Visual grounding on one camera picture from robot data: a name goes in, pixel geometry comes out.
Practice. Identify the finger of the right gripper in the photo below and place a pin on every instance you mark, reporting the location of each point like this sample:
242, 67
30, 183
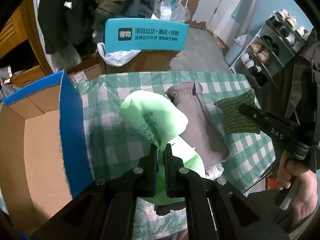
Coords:
262, 116

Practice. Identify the teal shoe box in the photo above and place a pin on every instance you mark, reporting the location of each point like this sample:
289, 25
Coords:
124, 34

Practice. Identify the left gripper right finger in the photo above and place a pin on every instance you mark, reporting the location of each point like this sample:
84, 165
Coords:
176, 183

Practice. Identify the grey shoe rack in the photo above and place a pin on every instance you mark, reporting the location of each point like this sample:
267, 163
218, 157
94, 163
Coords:
270, 49

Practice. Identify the blue-rimmed cardboard box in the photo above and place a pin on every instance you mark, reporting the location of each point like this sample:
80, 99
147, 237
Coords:
44, 160

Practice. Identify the black hanging coat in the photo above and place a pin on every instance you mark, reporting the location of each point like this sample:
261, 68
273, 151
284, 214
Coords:
67, 22

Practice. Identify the brown cardboard box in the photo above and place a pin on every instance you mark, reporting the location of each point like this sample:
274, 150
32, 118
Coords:
147, 61

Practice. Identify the grey fleece mitten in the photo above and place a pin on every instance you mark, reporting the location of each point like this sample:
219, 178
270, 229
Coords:
201, 133

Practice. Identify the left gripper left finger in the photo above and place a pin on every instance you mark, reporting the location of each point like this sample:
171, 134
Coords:
144, 176

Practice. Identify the white plastic bag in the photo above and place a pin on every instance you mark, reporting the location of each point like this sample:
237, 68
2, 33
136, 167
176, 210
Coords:
118, 58

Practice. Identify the light green soft pouch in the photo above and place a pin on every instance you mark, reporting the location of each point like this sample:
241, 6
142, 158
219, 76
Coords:
156, 118

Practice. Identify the green knitted cloth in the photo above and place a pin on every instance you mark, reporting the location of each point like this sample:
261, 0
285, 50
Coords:
233, 121

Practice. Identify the white cloth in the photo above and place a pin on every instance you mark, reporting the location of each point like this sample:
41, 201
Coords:
214, 171

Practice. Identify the black sock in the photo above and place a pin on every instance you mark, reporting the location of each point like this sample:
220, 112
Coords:
162, 210

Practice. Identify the light blue trash bin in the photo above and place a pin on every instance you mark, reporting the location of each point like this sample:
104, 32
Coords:
233, 52

